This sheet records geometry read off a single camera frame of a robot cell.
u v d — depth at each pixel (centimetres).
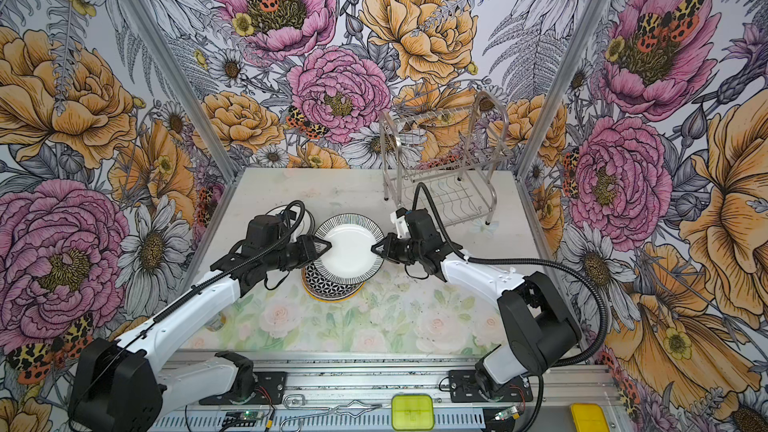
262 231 63
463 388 74
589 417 71
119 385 40
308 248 72
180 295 94
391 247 76
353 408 72
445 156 122
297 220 64
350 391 76
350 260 84
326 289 89
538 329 44
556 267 47
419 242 68
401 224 81
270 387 75
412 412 70
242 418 71
